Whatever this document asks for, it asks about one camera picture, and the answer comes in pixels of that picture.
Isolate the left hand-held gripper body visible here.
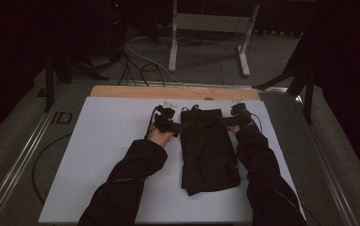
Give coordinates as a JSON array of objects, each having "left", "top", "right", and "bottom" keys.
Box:
[{"left": 153, "top": 100, "right": 178, "bottom": 135}]

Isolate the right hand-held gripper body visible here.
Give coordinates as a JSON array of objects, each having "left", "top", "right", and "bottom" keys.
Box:
[{"left": 230, "top": 99, "right": 254, "bottom": 128}]

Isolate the person's right hand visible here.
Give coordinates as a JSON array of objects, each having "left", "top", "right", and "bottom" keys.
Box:
[{"left": 226, "top": 121, "right": 255, "bottom": 134}]

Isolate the person's left hand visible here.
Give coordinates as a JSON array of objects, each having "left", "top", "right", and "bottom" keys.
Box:
[{"left": 147, "top": 123, "right": 174, "bottom": 149}]

